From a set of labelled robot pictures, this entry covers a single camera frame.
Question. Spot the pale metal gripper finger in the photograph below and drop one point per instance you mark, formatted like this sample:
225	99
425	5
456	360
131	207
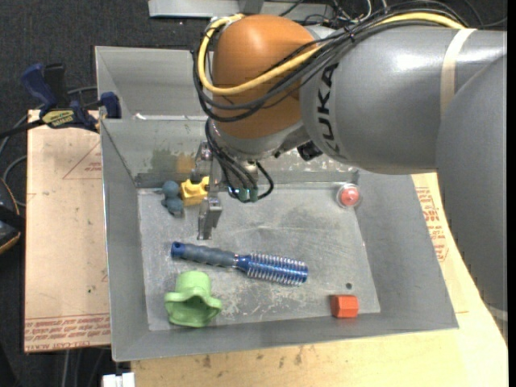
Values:
204	226
217	214

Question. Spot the yellow toy block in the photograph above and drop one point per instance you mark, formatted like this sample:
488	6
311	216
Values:
192	191

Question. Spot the blue-grey toy figure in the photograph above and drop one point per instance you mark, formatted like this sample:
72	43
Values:
172	200

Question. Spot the grey metal bin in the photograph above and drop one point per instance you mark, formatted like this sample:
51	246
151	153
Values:
282	232

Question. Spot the green plastic flower-shaped cup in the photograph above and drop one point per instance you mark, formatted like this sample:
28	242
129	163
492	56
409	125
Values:
192	302

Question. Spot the red knob in clear cap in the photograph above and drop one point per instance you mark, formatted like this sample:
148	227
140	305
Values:
348	196

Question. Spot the brown cardboard board, red print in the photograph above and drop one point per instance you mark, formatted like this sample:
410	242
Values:
64	224

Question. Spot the orange-red small block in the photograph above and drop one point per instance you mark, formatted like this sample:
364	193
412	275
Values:
344	306

